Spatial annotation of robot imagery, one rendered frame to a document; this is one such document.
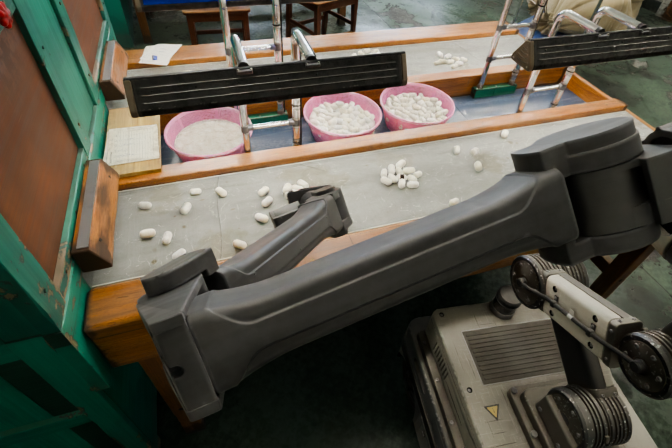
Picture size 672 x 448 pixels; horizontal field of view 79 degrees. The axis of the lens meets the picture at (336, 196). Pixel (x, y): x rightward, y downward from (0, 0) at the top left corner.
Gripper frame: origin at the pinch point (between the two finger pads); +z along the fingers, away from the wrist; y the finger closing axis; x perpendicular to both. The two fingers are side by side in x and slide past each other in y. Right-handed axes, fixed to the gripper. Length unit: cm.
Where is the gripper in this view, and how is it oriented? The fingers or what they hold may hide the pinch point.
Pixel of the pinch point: (304, 200)
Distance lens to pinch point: 95.8
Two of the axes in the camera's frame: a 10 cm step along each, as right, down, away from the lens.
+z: -2.7, -0.6, 9.6
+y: -9.5, 1.7, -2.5
